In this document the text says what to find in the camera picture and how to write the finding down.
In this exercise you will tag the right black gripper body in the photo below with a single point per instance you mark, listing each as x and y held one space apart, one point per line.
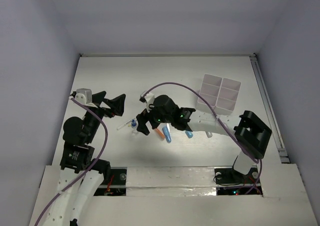
154 114

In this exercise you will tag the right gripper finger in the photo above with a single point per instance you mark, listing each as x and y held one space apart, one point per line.
142 119
154 123

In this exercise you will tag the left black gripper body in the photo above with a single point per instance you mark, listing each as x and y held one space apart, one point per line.
102 106

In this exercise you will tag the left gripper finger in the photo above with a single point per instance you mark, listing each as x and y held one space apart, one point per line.
99 97
116 105

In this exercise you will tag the small blue cap bottle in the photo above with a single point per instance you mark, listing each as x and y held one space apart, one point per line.
134 125

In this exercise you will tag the white marker yellow cap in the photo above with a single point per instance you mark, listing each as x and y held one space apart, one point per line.
123 125

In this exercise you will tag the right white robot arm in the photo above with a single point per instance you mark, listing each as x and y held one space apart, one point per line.
248 130

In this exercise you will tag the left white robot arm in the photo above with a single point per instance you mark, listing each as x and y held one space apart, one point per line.
81 169

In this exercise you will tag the orange highlighter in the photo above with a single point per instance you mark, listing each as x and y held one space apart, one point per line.
160 134

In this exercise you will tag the large blue highlighter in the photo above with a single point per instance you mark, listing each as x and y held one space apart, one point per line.
166 134

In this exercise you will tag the short blue eraser cap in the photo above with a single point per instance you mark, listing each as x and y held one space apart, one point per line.
189 134

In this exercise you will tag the grey green tipped marker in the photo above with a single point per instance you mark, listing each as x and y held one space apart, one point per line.
209 134

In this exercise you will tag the white divided organizer box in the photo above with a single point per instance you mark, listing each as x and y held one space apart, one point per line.
220 93

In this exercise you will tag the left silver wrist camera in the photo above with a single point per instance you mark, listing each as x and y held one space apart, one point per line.
83 96

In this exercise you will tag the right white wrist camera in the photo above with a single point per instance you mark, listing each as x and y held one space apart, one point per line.
147 99

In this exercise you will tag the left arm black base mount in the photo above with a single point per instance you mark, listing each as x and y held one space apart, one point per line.
115 185

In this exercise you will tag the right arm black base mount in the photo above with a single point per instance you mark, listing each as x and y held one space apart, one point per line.
232 183

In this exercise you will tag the aluminium side rail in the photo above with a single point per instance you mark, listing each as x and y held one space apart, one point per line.
269 111

